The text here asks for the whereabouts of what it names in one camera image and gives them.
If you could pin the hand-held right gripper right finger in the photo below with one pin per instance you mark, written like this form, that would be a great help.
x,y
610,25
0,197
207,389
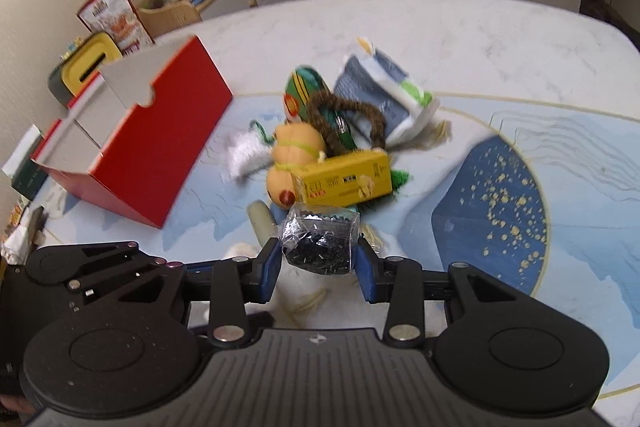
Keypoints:
x,y
364,277

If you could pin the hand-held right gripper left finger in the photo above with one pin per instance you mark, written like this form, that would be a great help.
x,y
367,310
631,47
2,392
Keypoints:
x,y
270,264

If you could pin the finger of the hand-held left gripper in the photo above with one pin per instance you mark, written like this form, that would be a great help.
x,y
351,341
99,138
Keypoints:
x,y
145,258

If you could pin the clear bag of black screws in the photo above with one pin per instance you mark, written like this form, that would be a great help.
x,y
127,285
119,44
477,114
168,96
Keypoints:
x,y
320,242

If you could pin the red cardboard box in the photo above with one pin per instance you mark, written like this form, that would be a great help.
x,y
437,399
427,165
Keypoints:
x,y
165,147

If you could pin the orange gourd toy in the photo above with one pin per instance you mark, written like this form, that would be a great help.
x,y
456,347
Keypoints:
x,y
295,142

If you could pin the brown scrunchie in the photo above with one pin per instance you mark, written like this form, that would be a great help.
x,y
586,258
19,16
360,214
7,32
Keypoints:
x,y
372,117

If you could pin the crumpled white paper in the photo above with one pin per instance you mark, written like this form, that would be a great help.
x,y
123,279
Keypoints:
x,y
17,242

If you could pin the cream cylinder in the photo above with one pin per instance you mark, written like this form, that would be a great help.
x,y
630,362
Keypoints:
x,y
261,217

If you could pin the dark green box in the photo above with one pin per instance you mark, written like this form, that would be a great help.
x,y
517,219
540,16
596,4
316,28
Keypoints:
x,y
27,179

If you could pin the small yellow carton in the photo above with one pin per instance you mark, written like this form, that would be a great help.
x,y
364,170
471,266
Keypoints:
x,y
345,179

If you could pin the white fluffy toy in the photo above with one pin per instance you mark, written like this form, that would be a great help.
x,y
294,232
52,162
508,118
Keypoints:
x,y
245,154

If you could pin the white paper pack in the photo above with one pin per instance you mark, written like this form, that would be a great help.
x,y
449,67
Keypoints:
x,y
20,149

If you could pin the green embroidered sachet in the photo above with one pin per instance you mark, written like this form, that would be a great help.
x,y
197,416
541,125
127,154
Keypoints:
x,y
302,89

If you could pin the grey white tissue pack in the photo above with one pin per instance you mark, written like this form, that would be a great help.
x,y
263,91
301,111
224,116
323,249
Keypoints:
x,y
370,82

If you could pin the blue white printed table mat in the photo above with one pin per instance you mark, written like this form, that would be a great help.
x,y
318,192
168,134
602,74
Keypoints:
x,y
500,132

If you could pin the yellow tissue holder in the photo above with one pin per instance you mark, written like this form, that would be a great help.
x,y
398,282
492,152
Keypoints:
x,y
87,64

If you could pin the red printed gift box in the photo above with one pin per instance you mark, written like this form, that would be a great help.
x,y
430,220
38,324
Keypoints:
x,y
112,19

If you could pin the small wooden chair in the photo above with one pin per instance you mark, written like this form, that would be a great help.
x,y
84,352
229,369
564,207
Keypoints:
x,y
170,17

